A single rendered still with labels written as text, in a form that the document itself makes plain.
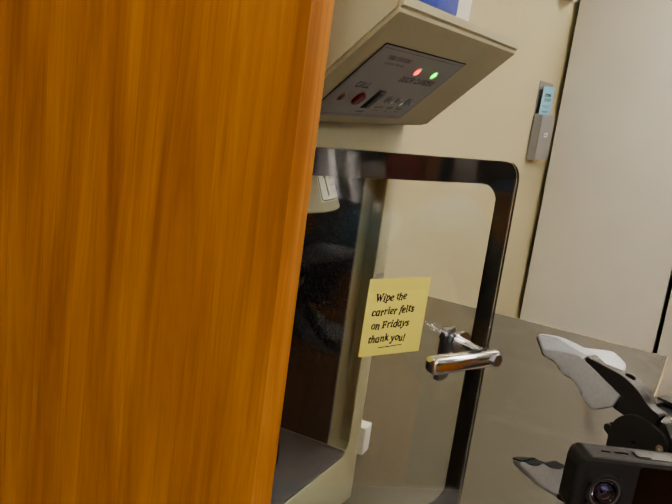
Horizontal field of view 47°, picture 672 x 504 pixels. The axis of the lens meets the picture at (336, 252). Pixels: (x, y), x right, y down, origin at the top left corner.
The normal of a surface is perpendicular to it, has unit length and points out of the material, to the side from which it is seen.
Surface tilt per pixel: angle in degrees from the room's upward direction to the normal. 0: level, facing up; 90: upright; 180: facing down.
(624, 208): 90
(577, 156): 90
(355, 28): 90
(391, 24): 135
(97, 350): 90
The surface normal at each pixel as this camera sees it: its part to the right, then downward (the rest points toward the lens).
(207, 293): -0.46, 0.13
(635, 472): 0.07, 0.22
